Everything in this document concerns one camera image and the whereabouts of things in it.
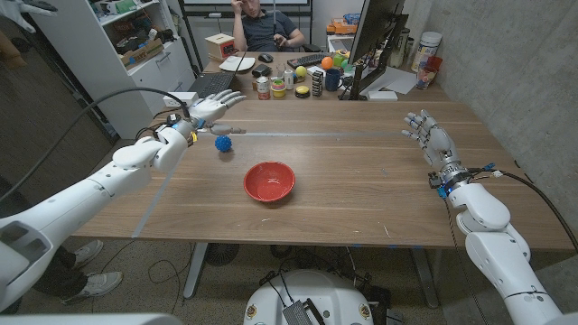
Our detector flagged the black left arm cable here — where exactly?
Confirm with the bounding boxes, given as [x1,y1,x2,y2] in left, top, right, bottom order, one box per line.
[0,87,191,204]

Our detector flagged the dark blue mug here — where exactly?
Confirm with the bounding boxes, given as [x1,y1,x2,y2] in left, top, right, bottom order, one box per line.
[324,68,344,92]

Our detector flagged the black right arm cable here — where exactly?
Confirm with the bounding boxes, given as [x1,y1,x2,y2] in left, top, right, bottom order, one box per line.
[469,164,578,254]

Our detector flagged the grey white teleoperation glove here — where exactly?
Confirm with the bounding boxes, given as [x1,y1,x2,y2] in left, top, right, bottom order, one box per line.
[0,0,59,33]

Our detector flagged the wooden office desk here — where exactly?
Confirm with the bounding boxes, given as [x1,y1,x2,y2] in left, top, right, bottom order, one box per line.
[202,51,452,103]

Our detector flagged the white table leg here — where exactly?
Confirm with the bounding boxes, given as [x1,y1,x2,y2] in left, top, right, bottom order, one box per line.
[410,246,440,310]
[183,242,209,300]

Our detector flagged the white paper sheets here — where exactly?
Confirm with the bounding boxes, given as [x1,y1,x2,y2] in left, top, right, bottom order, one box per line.
[360,66,417,96]

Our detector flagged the standing person with grey shoes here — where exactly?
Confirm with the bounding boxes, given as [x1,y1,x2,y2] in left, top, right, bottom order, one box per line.
[0,178,124,315]

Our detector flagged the white shelf cabinet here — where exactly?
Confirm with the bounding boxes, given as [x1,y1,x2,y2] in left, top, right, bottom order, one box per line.
[26,0,196,140]

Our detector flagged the black round fan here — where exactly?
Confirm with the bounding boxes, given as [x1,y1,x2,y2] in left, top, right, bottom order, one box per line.
[205,243,240,267]

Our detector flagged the red bowl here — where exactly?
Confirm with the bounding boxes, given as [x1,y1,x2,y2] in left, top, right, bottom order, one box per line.
[243,161,297,203]

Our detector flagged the seated person in dark shirt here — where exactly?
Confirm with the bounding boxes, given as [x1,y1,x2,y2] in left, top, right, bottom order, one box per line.
[229,0,307,52]

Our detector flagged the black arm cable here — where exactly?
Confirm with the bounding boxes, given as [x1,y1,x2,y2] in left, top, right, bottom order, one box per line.
[0,87,191,204]
[469,164,578,254]

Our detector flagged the white flat box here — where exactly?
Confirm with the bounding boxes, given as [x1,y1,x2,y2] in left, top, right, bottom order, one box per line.
[367,90,399,102]

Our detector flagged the white power strip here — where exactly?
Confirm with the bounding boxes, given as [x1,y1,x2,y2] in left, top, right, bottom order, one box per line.
[163,91,199,108]

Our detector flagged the silver laptop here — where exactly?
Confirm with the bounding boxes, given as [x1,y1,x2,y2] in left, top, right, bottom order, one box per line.
[327,34,357,53]

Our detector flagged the black keyboard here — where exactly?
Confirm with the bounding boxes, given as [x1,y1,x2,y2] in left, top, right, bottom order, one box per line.
[286,52,333,70]

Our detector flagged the black computer monitor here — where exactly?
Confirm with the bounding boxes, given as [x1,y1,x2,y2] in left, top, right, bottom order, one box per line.
[347,0,410,101]

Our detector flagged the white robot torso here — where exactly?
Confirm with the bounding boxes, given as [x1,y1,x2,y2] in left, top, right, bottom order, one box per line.
[243,269,375,325]

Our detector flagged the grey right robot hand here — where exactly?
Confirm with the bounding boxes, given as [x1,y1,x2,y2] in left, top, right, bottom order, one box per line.
[400,109,471,182]

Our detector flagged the wooden box with red panel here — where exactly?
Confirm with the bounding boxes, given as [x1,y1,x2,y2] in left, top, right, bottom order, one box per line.
[204,32,237,62]

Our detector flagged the red cup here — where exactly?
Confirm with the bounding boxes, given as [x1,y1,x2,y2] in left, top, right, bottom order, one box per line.
[415,55,443,90]

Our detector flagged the white labelled canister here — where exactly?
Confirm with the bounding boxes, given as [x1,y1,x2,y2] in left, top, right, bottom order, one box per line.
[410,31,443,73]

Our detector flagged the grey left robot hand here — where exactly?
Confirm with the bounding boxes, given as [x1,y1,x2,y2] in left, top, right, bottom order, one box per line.
[187,88,248,136]

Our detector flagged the black laptop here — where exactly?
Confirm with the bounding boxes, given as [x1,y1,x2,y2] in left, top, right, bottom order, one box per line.
[188,70,236,100]

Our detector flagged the white round plate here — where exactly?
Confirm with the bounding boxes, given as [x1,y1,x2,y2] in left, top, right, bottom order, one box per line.
[219,55,256,73]

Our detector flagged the cardboard box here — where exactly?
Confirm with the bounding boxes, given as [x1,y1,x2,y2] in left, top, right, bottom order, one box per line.
[119,38,165,69]

